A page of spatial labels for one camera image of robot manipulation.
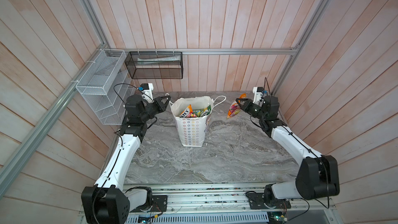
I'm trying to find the aluminium frame rails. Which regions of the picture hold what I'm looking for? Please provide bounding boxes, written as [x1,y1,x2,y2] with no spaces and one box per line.
[1,0,323,195]

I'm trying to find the orange candy bag back side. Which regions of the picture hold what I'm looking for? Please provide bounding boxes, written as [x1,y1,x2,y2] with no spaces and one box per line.
[227,101,240,119]

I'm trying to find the green circuit board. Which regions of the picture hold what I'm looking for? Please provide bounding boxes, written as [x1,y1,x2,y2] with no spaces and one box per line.
[137,216,153,224]
[267,212,288,224]

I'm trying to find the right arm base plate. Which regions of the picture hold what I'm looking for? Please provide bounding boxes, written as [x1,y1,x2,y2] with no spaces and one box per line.
[245,191,291,210]

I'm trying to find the slotted aluminium base rail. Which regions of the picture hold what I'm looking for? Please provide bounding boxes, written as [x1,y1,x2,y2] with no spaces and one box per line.
[125,183,343,224]

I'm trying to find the small green candy bag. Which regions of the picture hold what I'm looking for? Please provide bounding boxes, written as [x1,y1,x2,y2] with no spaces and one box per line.
[193,105,211,118]

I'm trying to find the white wire wall shelf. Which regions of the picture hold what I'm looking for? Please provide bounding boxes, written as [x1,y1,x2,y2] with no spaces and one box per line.
[76,49,133,125]

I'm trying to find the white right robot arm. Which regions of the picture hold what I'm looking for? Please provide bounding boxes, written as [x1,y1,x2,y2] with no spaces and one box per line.
[236,95,340,207]

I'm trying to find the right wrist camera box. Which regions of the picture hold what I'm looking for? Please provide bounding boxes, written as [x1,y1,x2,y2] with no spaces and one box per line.
[253,87,268,105]

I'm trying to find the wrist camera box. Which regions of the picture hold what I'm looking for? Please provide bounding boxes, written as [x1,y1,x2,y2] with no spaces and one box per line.
[253,87,268,105]
[138,83,154,103]

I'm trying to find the green circuit board right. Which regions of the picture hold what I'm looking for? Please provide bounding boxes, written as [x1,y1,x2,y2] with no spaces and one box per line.
[267,212,288,224]

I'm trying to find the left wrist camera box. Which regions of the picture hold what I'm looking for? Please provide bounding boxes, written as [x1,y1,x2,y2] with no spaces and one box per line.
[138,83,154,103]

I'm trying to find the white printed paper bag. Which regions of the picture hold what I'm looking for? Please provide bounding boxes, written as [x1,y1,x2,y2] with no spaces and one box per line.
[169,95,227,147]

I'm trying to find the Fox's fruits bag front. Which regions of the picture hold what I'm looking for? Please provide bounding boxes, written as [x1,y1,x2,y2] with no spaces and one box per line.
[179,105,197,118]

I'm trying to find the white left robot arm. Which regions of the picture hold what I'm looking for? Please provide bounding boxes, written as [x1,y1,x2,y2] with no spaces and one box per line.
[81,94,171,224]

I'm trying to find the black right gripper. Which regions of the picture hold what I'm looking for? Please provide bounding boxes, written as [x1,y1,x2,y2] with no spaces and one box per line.
[237,97,268,123]

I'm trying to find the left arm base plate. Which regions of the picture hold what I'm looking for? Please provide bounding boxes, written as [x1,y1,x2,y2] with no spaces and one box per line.
[130,195,168,214]

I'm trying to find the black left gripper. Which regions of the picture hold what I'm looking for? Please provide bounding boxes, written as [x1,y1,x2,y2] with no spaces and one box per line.
[140,95,171,121]

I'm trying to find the green circuit board left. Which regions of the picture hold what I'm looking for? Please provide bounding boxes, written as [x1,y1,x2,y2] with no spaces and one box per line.
[137,216,153,224]

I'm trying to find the black mesh wall basket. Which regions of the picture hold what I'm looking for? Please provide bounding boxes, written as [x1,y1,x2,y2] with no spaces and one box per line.
[124,51,184,79]

